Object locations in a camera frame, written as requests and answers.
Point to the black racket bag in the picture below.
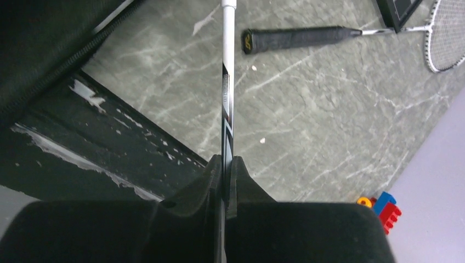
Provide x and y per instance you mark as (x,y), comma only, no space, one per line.
(41,41)

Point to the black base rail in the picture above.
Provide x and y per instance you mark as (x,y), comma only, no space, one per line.
(78,140)

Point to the black white chessboard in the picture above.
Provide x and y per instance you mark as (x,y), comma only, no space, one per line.
(395,13)

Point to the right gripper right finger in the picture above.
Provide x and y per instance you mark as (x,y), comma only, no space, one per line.
(261,229)

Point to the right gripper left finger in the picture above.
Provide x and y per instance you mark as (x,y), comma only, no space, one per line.
(187,227)

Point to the colourful toy brick train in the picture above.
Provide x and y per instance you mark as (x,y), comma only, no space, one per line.
(385,208)

